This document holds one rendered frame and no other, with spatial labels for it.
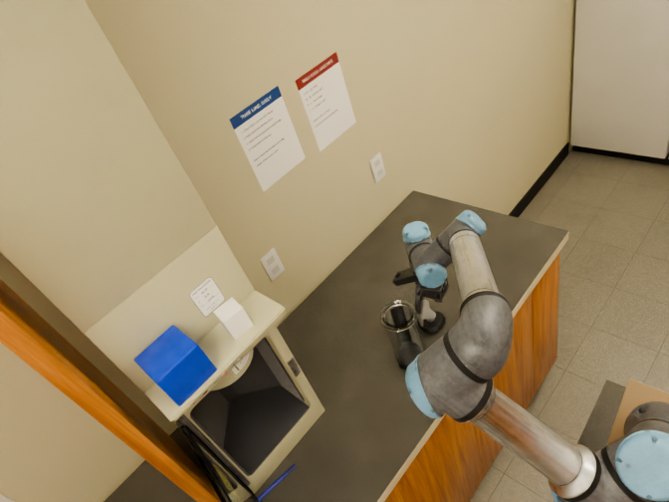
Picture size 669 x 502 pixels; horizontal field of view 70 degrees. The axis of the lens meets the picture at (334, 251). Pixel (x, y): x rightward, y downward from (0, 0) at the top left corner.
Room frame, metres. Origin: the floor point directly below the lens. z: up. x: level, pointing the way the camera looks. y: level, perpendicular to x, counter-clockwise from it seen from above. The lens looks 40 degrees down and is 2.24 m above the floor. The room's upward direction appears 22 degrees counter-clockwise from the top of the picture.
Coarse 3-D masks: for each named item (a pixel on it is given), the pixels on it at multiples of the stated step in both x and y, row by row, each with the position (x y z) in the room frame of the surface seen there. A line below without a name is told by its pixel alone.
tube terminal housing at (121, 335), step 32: (192, 256) 0.81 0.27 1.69; (224, 256) 0.84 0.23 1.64; (160, 288) 0.76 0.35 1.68; (192, 288) 0.79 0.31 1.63; (224, 288) 0.82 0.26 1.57; (128, 320) 0.72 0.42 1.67; (160, 320) 0.74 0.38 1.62; (192, 320) 0.77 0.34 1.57; (128, 352) 0.69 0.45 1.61; (288, 352) 0.85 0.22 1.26; (288, 448) 0.77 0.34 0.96; (256, 480) 0.70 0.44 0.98
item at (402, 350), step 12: (396, 300) 0.97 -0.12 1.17; (384, 312) 0.94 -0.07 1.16; (396, 312) 0.96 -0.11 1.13; (408, 312) 0.94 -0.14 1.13; (384, 324) 0.90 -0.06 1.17; (396, 324) 0.96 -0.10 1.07; (408, 324) 0.87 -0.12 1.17; (396, 336) 0.88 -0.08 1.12; (408, 336) 0.87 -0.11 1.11; (396, 348) 0.89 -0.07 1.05; (408, 348) 0.87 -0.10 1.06; (420, 348) 0.88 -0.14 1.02; (408, 360) 0.87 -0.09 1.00
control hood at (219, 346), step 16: (240, 304) 0.82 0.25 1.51; (256, 304) 0.80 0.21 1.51; (272, 304) 0.78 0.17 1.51; (256, 320) 0.75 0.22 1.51; (272, 320) 0.74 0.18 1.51; (208, 336) 0.76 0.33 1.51; (224, 336) 0.74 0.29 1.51; (240, 336) 0.73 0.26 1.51; (256, 336) 0.71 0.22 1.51; (208, 352) 0.72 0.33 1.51; (224, 352) 0.70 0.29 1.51; (240, 352) 0.68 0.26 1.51; (224, 368) 0.66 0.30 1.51; (208, 384) 0.63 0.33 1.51; (160, 400) 0.64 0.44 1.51; (192, 400) 0.61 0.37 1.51; (176, 416) 0.59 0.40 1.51
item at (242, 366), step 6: (252, 354) 0.84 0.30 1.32; (246, 360) 0.82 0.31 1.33; (240, 366) 0.80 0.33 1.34; (246, 366) 0.81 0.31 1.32; (234, 372) 0.79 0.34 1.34; (240, 372) 0.79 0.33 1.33; (222, 378) 0.78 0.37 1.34; (228, 378) 0.78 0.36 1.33; (234, 378) 0.78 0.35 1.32; (216, 384) 0.78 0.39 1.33; (222, 384) 0.77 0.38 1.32; (228, 384) 0.77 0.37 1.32
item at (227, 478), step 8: (184, 432) 0.63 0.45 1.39; (192, 448) 0.59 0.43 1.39; (200, 456) 0.56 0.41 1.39; (208, 456) 0.61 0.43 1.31; (200, 464) 0.55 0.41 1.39; (216, 464) 0.61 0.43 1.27; (208, 472) 0.52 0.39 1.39; (216, 472) 0.56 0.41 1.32; (224, 472) 0.61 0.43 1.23; (224, 480) 0.55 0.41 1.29; (232, 480) 0.60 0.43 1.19; (216, 488) 0.49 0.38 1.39; (224, 488) 0.51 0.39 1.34; (232, 488) 0.55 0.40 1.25; (240, 488) 0.60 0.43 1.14; (232, 496) 0.51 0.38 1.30; (240, 496) 0.55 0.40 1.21; (248, 496) 0.60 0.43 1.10
